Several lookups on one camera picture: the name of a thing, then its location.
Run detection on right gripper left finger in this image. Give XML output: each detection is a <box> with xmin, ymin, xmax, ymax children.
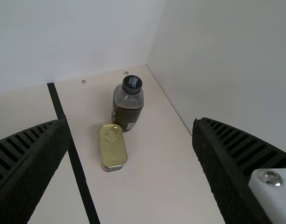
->
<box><xmin>0</xmin><ymin>118</ymin><xmax>70</xmax><ymax>224</ymax></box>

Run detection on black strip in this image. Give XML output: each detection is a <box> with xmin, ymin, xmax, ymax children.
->
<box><xmin>46</xmin><ymin>83</ymin><xmax>100</xmax><ymax>224</ymax></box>

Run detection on dark coffee bottle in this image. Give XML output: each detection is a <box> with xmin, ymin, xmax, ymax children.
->
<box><xmin>110</xmin><ymin>74</ymin><xmax>145</xmax><ymax>133</ymax></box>

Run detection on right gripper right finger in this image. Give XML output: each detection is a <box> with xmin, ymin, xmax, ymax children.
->
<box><xmin>192</xmin><ymin>117</ymin><xmax>286</xmax><ymax>224</ymax></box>

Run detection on rectangular tin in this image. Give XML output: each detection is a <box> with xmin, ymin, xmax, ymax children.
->
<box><xmin>97</xmin><ymin>123</ymin><xmax>129</xmax><ymax>174</ymax></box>

